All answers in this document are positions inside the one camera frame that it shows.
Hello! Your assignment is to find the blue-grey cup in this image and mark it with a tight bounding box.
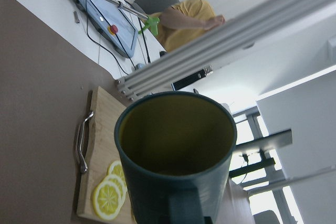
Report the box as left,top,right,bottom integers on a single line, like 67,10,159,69
114,92,237,223

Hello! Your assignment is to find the person in yellow shirt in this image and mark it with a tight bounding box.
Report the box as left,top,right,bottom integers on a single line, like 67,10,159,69
150,0,225,52

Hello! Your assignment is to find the bamboo cutting board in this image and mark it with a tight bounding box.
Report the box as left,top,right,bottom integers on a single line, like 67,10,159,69
77,87,136,223

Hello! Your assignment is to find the blue-cased tablet flat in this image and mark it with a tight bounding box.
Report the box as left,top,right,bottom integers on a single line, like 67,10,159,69
73,0,137,58

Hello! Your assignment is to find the middle lemon slice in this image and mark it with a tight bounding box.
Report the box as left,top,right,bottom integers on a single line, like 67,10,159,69
103,174,128,204

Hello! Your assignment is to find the aluminium frame post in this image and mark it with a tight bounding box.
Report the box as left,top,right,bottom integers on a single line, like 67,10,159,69
117,0,335,101

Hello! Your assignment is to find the lemon slice near handle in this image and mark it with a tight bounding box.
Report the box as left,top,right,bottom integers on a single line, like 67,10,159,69
92,180,122,221

